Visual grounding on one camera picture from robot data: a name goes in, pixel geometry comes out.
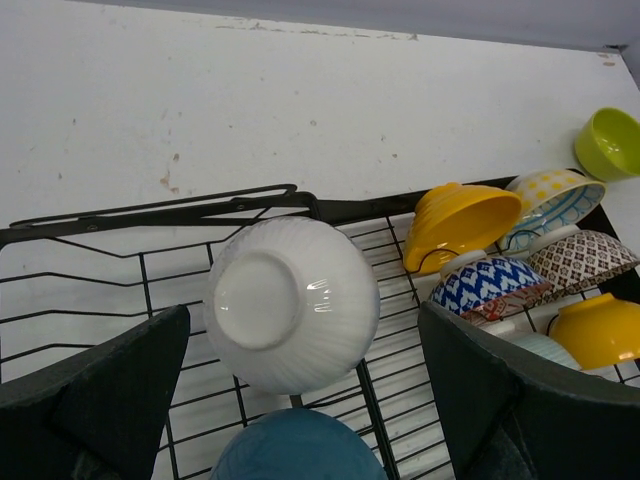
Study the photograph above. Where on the yellow ribbed bowl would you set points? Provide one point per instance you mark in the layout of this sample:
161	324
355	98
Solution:
453	219

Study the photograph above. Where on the yellow teal patterned bowl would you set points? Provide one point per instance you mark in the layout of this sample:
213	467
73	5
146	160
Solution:
550	199

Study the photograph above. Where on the pale teal textured bowl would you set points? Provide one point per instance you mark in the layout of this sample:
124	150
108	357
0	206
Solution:
533	342

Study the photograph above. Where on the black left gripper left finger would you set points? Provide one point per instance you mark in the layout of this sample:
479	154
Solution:
98	414

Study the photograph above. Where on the lime green bowl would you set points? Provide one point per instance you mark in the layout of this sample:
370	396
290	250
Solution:
607	146

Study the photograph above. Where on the blue glossy bowl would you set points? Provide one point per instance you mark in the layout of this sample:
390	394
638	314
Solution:
297	443

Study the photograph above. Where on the blue zigzag patterned bowl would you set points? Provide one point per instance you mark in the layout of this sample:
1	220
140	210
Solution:
476	285

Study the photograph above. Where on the black wire dish rack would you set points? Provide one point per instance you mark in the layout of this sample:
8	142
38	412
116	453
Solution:
72	282

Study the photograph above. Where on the brown diamond patterned bowl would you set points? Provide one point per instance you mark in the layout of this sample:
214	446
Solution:
573	260

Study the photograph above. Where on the smooth yellow bowl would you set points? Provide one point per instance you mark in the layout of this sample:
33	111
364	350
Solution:
598	332

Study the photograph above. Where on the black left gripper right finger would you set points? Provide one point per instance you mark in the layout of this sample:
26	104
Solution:
507	413

